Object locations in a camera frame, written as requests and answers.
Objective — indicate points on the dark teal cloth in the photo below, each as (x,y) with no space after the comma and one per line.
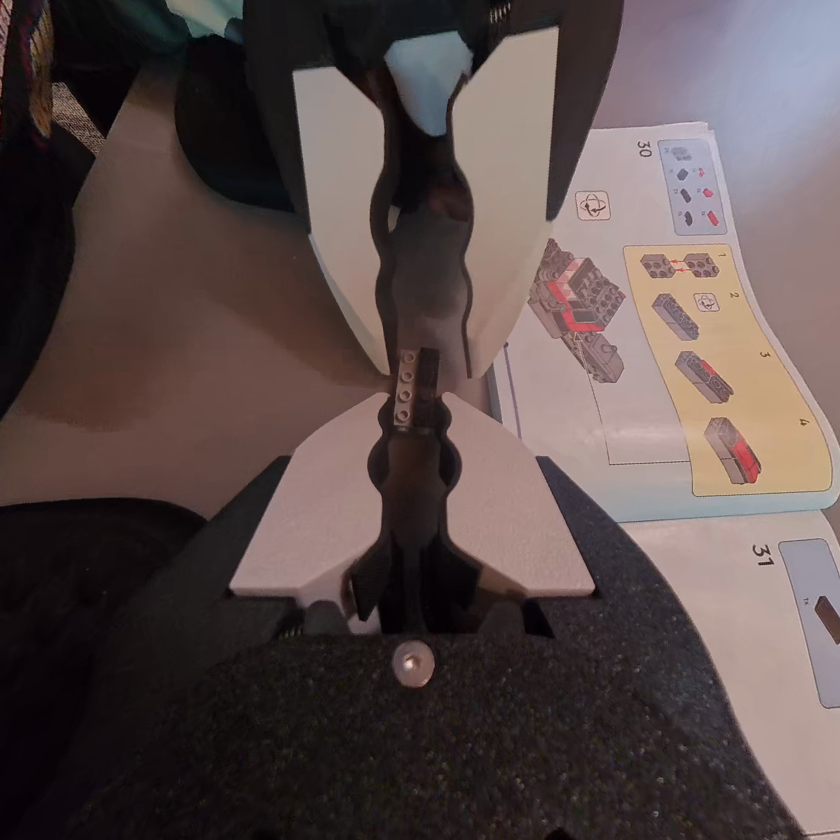
(203,13)

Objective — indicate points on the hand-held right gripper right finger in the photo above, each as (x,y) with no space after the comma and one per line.
(518,512)

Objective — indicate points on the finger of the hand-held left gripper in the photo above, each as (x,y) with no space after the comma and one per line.
(341,184)
(505,197)

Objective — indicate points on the grey and black brick block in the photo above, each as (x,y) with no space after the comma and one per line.
(413,387)

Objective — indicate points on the building steps instruction booklet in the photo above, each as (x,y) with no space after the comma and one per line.
(656,394)

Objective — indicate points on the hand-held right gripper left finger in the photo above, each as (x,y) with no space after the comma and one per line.
(308,512)

